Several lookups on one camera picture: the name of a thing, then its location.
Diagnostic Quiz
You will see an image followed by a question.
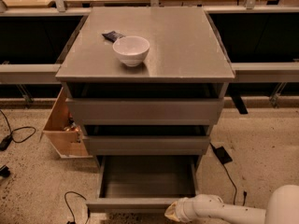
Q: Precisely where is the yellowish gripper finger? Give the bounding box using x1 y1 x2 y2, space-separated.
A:
164 202 179 222

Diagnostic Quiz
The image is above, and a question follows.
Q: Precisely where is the grey bottom drawer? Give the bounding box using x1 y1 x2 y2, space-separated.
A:
87 156 198 213

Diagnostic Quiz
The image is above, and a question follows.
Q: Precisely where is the grey drawer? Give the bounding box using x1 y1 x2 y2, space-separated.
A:
66 98 224 125
87 156 198 213
83 136 210 155

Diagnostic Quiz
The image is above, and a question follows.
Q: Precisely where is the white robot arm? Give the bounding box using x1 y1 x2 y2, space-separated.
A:
164 185 299 224

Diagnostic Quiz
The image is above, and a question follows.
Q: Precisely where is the grey drawer cabinet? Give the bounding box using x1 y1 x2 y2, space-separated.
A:
56 7 235 164

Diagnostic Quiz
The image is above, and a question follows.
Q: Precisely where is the grey middle drawer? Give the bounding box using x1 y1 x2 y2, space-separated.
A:
83 136 210 155

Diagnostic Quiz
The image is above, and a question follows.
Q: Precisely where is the grey top drawer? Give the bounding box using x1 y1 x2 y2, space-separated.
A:
66 98 224 125

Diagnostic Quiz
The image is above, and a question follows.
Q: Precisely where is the black power adapter right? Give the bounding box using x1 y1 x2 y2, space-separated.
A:
213 147 233 164

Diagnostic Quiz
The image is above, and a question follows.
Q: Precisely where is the wooden box on floor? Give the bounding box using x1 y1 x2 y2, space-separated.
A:
43 90 90 158

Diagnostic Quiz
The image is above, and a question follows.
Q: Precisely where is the white ceramic bowl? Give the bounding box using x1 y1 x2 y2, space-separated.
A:
112 36 150 67

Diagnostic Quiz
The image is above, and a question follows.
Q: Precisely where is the black object left edge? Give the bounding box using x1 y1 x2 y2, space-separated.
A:
0 165 10 178

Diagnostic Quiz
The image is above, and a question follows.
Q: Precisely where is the black adapter left floor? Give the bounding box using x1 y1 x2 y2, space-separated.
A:
0 134 12 151

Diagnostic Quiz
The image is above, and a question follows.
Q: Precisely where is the dark blue snack packet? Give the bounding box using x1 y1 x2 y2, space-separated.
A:
103 31 123 43

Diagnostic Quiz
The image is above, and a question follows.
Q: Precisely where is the black cable right floor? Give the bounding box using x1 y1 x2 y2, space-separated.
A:
221 163 249 207

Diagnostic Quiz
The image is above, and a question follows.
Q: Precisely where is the black cable floor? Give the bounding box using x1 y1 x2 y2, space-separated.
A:
0 109 37 144
64 190 92 224
221 163 249 207

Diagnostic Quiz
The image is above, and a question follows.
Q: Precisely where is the black cable front floor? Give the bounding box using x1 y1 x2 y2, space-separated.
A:
64 190 92 224

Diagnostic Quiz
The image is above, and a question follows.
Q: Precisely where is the black cable left floor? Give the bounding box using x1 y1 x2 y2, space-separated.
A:
0 109 37 144

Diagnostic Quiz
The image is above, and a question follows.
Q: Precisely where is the grey metal rail frame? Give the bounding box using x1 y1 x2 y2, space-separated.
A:
1 7 298 113

